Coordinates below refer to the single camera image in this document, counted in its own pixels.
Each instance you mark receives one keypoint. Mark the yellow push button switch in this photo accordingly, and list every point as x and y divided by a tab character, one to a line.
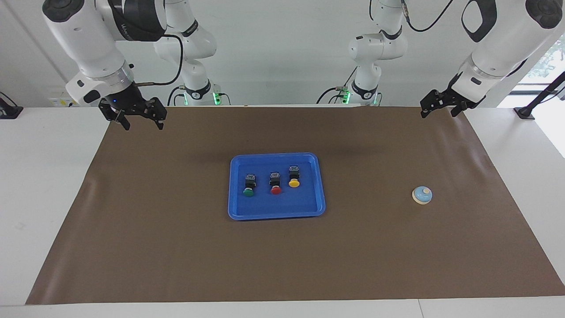
294	176

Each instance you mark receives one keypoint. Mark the window with greenery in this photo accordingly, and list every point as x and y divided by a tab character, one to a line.
551	62

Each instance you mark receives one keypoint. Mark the black table clamp mount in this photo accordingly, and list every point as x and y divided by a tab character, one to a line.
9	110

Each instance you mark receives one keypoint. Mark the green push button switch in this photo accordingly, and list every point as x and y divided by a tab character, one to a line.
249	185

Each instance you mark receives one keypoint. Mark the light blue desk bell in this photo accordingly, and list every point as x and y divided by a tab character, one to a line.
422	195

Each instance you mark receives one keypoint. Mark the black clamp stand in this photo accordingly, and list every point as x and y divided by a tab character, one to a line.
525	112

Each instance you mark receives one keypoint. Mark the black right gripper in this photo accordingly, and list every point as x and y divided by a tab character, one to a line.
132	106

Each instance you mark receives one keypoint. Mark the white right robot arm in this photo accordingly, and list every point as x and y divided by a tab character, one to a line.
84	39

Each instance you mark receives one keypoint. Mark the blue plastic tray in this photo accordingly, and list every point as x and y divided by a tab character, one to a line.
276	207

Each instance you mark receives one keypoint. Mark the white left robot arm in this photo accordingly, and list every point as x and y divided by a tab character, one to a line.
499	48

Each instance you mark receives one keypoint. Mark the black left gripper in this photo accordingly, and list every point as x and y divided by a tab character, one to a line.
459	97

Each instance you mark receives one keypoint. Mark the red push button switch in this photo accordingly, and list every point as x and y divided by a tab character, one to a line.
275	183

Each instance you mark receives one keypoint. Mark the brown table mat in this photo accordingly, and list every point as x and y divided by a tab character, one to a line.
176	265

